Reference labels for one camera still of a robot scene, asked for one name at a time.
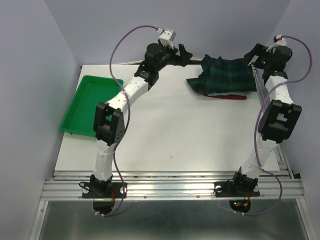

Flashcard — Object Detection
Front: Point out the aluminium rail frame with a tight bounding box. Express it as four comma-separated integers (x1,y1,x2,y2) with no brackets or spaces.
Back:
29,56,320,240

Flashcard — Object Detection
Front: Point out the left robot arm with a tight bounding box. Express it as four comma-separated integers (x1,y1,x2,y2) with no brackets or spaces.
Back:
85,42,193,198

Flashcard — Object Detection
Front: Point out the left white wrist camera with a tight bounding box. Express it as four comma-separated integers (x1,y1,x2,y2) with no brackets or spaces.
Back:
157,27,176,49

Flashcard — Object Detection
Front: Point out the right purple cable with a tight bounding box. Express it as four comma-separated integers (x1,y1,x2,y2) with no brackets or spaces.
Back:
217,34,313,216

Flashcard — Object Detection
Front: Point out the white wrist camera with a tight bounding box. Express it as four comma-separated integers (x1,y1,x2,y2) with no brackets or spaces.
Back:
157,27,176,49
266,34,287,53

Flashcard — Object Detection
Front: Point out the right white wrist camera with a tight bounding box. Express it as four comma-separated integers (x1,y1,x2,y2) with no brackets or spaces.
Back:
266,34,287,53

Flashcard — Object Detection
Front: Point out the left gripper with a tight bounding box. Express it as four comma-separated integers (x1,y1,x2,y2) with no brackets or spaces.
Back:
154,41,191,72

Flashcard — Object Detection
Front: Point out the light blue denim skirt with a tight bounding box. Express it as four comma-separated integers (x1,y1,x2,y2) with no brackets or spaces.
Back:
210,91,247,96

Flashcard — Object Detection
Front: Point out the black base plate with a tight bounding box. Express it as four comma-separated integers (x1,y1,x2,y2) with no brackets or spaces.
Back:
78,181,127,199
213,181,260,198

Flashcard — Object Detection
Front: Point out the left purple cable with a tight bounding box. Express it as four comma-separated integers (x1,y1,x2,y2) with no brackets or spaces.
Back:
94,25,163,218

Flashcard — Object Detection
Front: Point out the green plastic tray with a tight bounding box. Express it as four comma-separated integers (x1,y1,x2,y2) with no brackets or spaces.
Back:
60,75,121,137

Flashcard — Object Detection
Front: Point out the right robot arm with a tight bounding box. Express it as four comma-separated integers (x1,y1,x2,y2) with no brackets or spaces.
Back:
230,43,302,195

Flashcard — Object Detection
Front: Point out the red polka dot skirt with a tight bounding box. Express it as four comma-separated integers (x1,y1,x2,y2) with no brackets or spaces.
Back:
204,94,247,101

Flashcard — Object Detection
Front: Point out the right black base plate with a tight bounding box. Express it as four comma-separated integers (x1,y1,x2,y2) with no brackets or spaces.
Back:
213,181,260,198

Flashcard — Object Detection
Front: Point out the green navy plaid skirt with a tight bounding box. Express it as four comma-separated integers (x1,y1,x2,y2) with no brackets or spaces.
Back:
186,54,257,94

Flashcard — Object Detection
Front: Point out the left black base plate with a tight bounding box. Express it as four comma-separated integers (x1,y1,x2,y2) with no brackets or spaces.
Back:
78,181,127,199

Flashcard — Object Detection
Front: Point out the purple cable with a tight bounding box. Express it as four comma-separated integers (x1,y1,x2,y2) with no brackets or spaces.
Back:
217,34,313,216
94,25,163,218

